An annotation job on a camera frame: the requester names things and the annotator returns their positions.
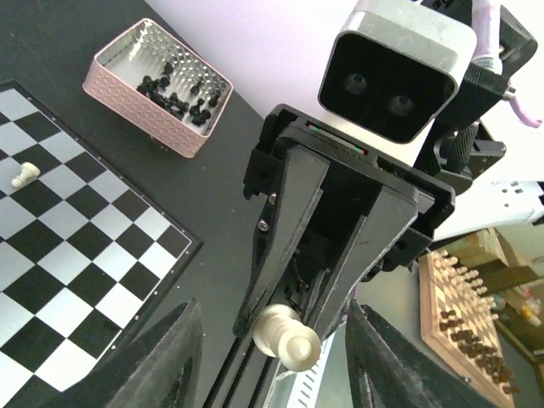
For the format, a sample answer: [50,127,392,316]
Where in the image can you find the white king chess piece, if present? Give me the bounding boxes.
[252,303,321,372]

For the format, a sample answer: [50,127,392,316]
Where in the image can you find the black and white chessboard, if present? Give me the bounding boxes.
[1,82,201,407]

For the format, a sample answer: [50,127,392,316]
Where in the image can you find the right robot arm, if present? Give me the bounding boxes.
[233,1,537,338]

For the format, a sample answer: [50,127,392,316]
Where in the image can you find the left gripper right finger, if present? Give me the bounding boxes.
[345,301,494,408]

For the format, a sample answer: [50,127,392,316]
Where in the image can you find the black chess pieces in tray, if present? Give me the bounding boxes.
[136,62,223,128]

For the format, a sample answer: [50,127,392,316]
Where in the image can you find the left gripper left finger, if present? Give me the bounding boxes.
[44,298,203,408]

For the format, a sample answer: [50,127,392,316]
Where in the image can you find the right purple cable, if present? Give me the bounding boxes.
[471,0,543,128]

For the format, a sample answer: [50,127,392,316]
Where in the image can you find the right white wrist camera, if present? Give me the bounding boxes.
[317,1,477,166]

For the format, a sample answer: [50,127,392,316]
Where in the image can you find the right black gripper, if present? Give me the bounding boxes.
[233,105,455,339]

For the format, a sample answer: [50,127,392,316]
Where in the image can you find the pink metal tray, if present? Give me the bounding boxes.
[82,18,234,158]

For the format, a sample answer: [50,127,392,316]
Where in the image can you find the wooden chess set background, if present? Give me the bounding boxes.
[418,250,520,407]

